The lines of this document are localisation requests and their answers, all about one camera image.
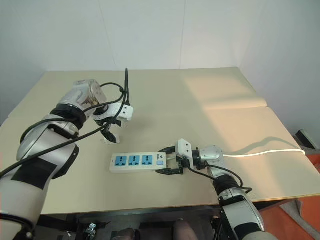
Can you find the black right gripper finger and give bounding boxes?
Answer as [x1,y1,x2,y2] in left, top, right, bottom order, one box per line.
[157,145,177,155]
[154,167,185,177]

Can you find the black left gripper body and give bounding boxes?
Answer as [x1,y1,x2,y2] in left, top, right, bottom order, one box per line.
[93,116,116,129]

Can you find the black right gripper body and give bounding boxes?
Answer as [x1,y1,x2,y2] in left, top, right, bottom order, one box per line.
[167,153,194,174]

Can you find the white charger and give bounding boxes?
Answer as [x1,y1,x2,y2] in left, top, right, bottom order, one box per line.
[99,135,121,146]

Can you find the white power strip blue sockets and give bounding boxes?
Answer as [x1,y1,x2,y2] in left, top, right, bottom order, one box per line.
[109,151,176,175]

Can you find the metal clamp under table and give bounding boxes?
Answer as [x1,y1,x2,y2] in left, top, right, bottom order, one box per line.
[84,221,99,237]

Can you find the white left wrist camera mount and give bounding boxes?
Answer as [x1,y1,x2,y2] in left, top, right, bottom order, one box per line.
[92,102,135,123]

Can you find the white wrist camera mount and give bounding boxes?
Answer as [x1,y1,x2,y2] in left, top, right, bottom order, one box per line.
[174,138,195,163]
[92,102,135,123]

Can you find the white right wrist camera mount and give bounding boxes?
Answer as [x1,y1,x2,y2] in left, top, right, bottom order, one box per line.
[174,138,195,163]

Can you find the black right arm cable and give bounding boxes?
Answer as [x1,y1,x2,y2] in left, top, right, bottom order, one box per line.
[183,159,253,201]

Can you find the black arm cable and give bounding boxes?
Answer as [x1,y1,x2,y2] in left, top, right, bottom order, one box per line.
[183,159,253,201]
[0,67,132,180]

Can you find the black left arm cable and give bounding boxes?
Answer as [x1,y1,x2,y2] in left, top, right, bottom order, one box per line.
[0,67,132,180]

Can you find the white power strip cable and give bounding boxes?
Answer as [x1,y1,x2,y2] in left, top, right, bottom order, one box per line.
[221,148,307,158]

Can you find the black shoulder cable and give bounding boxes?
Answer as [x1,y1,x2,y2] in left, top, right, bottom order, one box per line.
[0,212,35,238]

